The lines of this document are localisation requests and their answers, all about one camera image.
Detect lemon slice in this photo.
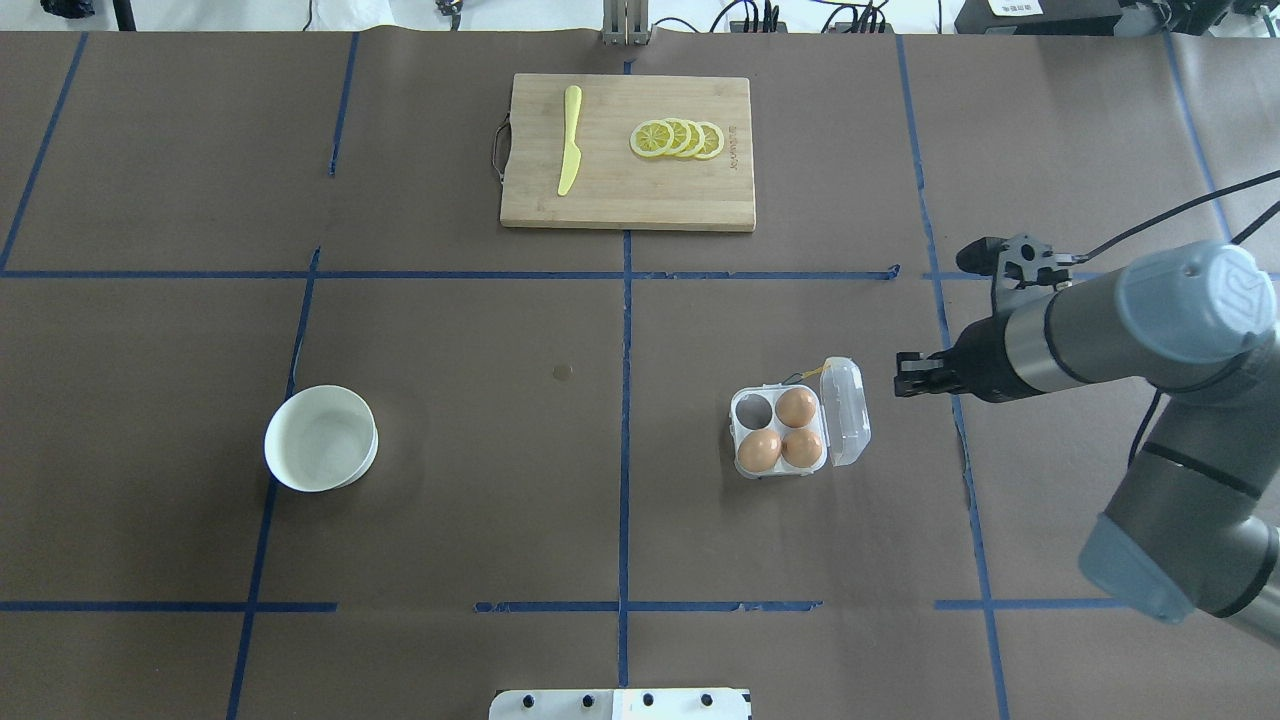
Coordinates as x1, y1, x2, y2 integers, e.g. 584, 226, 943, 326
675, 120, 705, 158
628, 120, 676, 158
662, 118, 691, 156
692, 122, 724, 160

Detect brown egg slot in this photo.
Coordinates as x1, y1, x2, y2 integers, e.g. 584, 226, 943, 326
781, 429, 826, 469
774, 386, 819, 429

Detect white bowl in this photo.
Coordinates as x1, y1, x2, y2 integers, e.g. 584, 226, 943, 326
262, 386, 380, 493

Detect aluminium frame post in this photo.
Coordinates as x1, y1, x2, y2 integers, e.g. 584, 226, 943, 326
602, 0, 652, 46

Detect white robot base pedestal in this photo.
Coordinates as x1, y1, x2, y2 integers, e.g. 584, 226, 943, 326
488, 687, 753, 719

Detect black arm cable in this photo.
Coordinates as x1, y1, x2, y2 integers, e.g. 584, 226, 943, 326
1085, 170, 1280, 263

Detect brown egg rear slot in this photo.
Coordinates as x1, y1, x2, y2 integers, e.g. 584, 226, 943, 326
774, 386, 819, 429

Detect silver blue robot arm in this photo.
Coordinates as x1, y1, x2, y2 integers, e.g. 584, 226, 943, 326
893, 234, 1279, 644

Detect brown egg front slot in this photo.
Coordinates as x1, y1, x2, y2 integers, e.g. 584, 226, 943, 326
781, 429, 826, 469

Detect yellow plastic knife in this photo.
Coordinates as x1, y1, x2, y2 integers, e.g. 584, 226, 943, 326
557, 85, 582, 197

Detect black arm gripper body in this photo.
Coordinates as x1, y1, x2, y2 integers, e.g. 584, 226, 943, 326
931, 318, 1021, 404

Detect clear plastic egg box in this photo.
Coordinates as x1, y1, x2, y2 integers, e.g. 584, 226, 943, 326
728, 357, 872, 478

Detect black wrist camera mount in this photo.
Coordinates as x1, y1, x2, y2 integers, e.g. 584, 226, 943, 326
955, 234, 1076, 316

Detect brown egg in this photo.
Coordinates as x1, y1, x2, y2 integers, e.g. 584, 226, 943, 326
735, 428, 782, 477

